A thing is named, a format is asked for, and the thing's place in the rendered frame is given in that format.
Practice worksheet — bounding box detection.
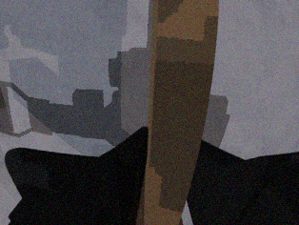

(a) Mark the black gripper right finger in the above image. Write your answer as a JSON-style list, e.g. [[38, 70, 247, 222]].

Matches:
[[187, 139, 299, 225]]

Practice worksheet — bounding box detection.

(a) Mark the long brown wooden rail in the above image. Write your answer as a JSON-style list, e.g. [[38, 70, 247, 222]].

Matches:
[[143, 0, 219, 225]]

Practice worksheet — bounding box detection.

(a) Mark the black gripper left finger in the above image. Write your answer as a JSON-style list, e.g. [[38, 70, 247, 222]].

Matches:
[[4, 127, 149, 225]]

